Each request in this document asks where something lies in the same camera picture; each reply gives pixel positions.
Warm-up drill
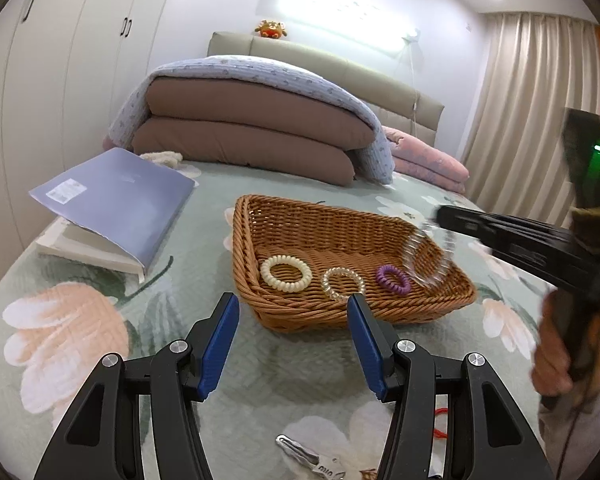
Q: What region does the silver key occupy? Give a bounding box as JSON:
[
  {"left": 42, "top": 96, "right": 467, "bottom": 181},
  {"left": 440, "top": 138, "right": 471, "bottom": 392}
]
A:
[{"left": 275, "top": 434, "right": 347, "bottom": 480}]

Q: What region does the clear bead bracelet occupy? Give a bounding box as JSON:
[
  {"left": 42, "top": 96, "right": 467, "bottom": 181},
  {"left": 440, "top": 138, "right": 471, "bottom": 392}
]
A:
[{"left": 400, "top": 219, "right": 454, "bottom": 290}]

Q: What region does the pink right sleeve forearm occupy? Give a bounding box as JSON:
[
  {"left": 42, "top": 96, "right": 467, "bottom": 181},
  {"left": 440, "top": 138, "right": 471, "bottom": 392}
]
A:
[{"left": 539, "top": 391, "right": 600, "bottom": 479}]

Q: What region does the person's right hand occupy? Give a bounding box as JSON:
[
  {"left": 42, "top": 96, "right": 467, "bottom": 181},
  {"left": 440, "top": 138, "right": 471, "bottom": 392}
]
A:
[{"left": 531, "top": 290, "right": 600, "bottom": 404}]

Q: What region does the green floral bedspread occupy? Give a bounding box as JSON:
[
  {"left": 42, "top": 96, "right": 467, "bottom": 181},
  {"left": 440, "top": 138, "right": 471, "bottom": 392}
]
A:
[{"left": 0, "top": 159, "right": 556, "bottom": 480}]

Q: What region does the pink folded blanket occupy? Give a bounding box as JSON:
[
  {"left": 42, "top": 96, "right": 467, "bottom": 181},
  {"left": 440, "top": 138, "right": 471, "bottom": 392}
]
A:
[{"left": 382, "top": 126, "right": 469, "bottom": 194}]

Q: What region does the beige curtain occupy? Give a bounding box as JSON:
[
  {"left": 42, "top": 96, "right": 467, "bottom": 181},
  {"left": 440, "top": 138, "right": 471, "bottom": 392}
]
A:
[{"left": 464, "top": 12, "right": 600, "bottom": 226}]

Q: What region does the blue patterned blanket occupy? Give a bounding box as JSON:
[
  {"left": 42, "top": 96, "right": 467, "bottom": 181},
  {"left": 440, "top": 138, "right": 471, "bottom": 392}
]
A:
[{"left": 105, "top": 54, "right": 394, "bottom": 184}]

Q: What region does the blue-grey book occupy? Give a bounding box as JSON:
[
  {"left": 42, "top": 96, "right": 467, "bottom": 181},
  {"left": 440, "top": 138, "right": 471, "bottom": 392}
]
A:
[{"left": 30, "top": 148, "right": 194, "bottom": 275}]

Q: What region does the beige bed headboard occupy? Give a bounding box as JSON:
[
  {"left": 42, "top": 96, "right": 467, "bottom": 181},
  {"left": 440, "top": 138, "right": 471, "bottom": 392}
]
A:
[{"left": 207, "top": 32, "right": 444, "bottom": 146}]

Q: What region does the brown wicker basket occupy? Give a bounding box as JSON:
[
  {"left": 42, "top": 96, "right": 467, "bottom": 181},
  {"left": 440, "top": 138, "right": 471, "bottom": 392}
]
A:
[{"left": 233, "top": 194, "right": 477, "bottom": 333}]

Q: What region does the brown folded duvet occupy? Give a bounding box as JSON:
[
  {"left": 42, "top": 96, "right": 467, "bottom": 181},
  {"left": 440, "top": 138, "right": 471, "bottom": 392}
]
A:
[{"left": 132, "top": 77, "right": 375, "bottom": 186}]

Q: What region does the white wardrobe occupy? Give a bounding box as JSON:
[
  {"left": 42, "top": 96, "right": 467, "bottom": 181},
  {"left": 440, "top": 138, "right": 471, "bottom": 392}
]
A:
[{"left": 0, "top": 0, "right": 166, "bottom": 279}]

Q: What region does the orange plush toy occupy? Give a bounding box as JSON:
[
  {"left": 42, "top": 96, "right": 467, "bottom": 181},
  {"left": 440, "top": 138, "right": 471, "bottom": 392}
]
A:
[{"left": 254, "top": 20, "right": 288, "bottom": 39}]

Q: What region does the red cord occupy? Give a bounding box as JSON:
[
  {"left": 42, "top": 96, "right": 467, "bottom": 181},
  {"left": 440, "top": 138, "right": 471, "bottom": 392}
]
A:
[{"left": 432, "top": 406, "right": 451, "bottom": 442}]

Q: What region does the purple spiral hair tie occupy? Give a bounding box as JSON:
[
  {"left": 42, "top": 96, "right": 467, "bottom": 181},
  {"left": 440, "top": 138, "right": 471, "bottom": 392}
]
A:
[{"left": 375, "top": 263, "right": 413, "bottom": 296}]

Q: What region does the cream spiral hair tie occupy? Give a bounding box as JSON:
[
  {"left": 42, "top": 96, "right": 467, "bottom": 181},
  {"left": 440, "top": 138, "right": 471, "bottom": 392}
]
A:
[{"left": 258, "top": 253, "right": 313, "bottom": 294}]

